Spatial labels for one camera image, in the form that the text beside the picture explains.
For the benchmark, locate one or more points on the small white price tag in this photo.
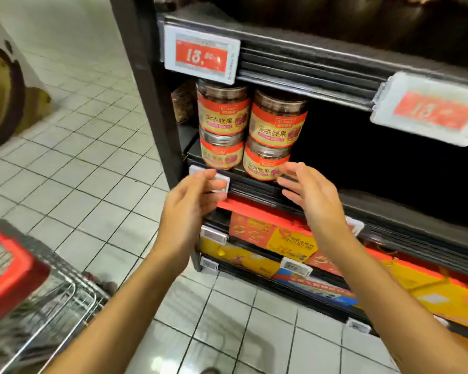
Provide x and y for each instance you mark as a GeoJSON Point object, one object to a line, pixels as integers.
{"type": "Point", "coordinates": [193, 171]}
{"type": "Point", "coordinates": [214, 236]}
{"type": "Point", "coordinates": [209, 264]}
{"type": "Point", "coordinates": [356, 226]}
{"type": "Point", "coordinates": [359, 325]}
{"type": "Point", "coordinates": [296, 267]}

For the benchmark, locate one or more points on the person's left hand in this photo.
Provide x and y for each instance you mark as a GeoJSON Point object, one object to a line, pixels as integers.
{"type": "Point", "coordinates": [183, 222]}

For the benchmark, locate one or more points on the person's left forearm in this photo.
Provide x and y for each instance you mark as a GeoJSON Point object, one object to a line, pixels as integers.
{"type": "Point", "coordinates": [117, 323]}

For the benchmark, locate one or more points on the large white price tag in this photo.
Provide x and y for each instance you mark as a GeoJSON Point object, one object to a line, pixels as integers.
{"type": "Point", "coordinates": [429, 109]}
{"type": "Point", "coordinates": [201, 54]}

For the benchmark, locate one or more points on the yellow gift box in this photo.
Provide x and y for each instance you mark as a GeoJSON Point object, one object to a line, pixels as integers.
{"type": "Point", "coordinates": [292, 243]}

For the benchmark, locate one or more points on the white printed display stand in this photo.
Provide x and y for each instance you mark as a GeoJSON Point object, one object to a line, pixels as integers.
{"type": "Point", "coordinates": [8, 97]}

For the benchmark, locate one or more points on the person's right hand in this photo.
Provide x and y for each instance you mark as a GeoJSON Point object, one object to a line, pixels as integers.
{"type": "Point", "coordinates": [320, 202]}

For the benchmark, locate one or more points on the person's right forearm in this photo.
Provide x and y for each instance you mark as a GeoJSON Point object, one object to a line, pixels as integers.
{"type": "Point", "coordinates": [405, 315]}

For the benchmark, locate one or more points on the long orange yellow box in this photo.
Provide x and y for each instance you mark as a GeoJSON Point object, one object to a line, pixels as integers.
{"type": "Point", "coordinates": [444, 296]}

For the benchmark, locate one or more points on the flat yellow box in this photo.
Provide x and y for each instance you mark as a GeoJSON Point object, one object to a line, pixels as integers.
{"type": "Point", "coordinates": [242, 261]}

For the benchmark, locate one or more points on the black metal store shelf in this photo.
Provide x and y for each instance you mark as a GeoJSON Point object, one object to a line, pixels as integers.
{"type": "Point", "coordinates": [312, 66]}

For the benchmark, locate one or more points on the flat blue box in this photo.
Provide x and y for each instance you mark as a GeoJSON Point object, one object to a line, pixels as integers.
{"type": "Point", "coordinates": [316, 290]}

